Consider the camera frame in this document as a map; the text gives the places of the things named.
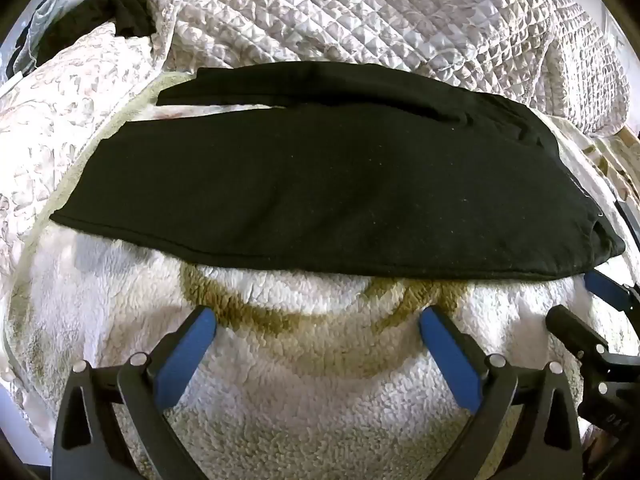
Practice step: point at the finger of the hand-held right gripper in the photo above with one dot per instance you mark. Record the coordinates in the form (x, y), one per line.
(575, 330)
(607, 287)

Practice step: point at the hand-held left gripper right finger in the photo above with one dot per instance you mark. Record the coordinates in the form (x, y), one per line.
(452, 355)

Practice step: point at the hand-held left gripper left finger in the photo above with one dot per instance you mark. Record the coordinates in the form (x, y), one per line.
(182, 355)

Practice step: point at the black pants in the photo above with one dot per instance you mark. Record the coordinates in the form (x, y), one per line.
(325, 185)

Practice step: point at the white floral fleece blanket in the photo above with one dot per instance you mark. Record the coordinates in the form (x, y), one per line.
(300, 385)

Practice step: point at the leaf patterned white pillow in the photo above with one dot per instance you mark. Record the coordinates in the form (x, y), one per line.
(65, 100)

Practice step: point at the quilted beige bedspread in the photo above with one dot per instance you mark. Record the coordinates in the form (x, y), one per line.
(375, 15)

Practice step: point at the dark clothing pile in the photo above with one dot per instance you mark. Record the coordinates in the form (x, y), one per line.
(115, 10)

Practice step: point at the light blue cloth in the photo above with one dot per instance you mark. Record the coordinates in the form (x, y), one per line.
(45, 25)

